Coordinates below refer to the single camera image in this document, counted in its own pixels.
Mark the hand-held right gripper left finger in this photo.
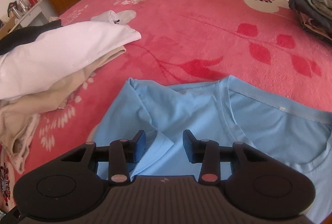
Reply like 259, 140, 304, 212
60, 130, 146, 186

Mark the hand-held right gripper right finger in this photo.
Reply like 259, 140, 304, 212
183, 130, 265, 185

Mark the light blue printed t-shirt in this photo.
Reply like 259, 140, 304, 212
89, 75, 332, 224

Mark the beige garment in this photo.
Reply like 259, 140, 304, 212
0, 45, 127, 173

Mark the pink floral blanket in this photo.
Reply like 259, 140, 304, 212
0, 0, 332, 224

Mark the black garment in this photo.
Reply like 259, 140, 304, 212
0, 19, 63, 56

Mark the white desk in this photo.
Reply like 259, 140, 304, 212
0, 0, 43, 40

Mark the brown patterned folded garment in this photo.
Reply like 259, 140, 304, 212
298, 10, 332, 44

